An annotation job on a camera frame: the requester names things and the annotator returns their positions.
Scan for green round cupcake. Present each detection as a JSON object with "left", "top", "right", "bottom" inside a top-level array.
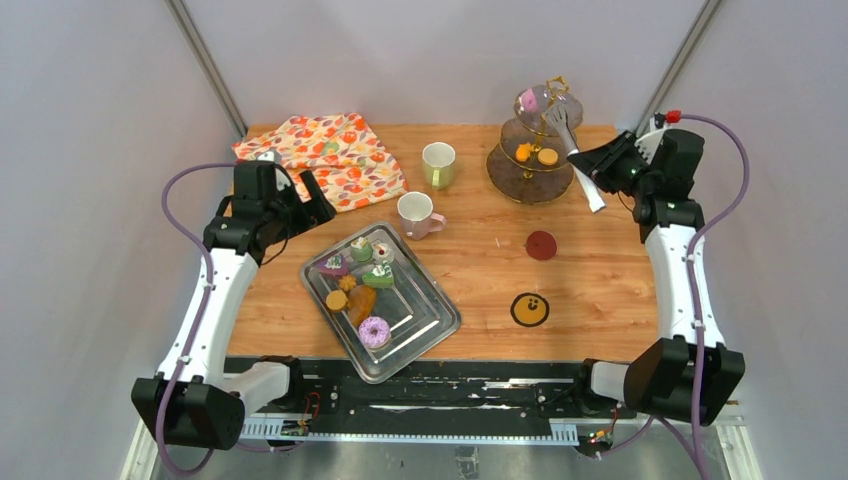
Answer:
[{"left": 350, "top": 236, "right": 373, "bottom": 262}]

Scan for orange fish-shaped cookie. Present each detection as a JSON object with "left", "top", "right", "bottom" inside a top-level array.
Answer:
[{"left": 515, "top": 143, "right": 533, "bottom": 163}]

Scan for purple cake slice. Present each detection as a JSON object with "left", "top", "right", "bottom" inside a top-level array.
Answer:
[{"left": 316, "top": 253, "right": 349, "bottom": 277}]

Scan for round yellow cracker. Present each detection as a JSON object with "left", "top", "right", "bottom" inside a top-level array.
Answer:
[
  {"left": 325, "top": 289, "right": 348, "bottom": 312},
  {"left": 537, "top": 148, "right": 559, "bottom": 166}
]

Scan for black table front rail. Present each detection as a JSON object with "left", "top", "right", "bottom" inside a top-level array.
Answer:
[{"left": 241, "top": 359, "right": 638, "bottom": 446}]

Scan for swirl butter cookie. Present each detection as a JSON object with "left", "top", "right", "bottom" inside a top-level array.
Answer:
[{"left": 338, "top": 274, "right": 358, "bottom": 292}]

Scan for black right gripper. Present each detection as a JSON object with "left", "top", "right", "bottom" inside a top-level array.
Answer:
[{"left": 568, "top": 131, "right": 657, "bottom": 198}]

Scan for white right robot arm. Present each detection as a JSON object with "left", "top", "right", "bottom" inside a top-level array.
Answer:
[{"left": 567, "top": 128, "right": 745, "bottom": 426}]

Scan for green kiwi cake slice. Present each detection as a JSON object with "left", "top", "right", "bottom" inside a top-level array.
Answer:
[{"left": 362, "top": 261, "right": 395, "bottom": 288}]

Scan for silver metal tray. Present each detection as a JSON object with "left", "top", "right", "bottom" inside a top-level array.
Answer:
[{"left": 300, "top": 222, "right": 461, "bottom": 384}]

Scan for pink mug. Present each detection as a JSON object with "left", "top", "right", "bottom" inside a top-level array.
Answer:
[{"left": 396, "top": 192, "right": 447, "bottom": 240}]

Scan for silver white tongs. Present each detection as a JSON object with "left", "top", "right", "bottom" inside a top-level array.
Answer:
[{"left": 544, "top": 101, "right": 606, "bottom": 213}]

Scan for green mug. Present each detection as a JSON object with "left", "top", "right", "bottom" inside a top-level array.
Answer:
[{"left": 422, "top": 142, "right": 456, "bottom": 190}]

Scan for floral orange cloth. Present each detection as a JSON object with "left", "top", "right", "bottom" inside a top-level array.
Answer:
[{"left": 233, "top": 112, "right": 408, "bottom": 212}]

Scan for three-tier glass cake stand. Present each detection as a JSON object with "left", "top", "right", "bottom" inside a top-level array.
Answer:
[{"left": 486, "top": 76, "right": 583, "bottom": 205}]

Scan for white coconut cherry cake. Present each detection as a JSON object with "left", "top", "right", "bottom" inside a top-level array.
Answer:
[{"left": 372, "top": 242, "right": 395, "bottom": 265}]

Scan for red round coaster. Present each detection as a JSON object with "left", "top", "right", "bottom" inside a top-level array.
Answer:
[{"left": 525, "top": 230, "right": 558, "bottom": 261}]

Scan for pink frosted donut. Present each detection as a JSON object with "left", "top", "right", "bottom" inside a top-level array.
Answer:
[{"left": 358, "top": 316, "right": 391, "bottom": 349}]

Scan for brown bread roll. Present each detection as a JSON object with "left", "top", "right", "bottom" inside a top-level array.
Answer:
[{"left": 347, "top": 285, "right": 377, "bottom": 328}]

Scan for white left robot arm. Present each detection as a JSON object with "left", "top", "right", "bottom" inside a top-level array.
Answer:
[{"left": 131, "top": 159, "right": 336, "bottom": 450}]

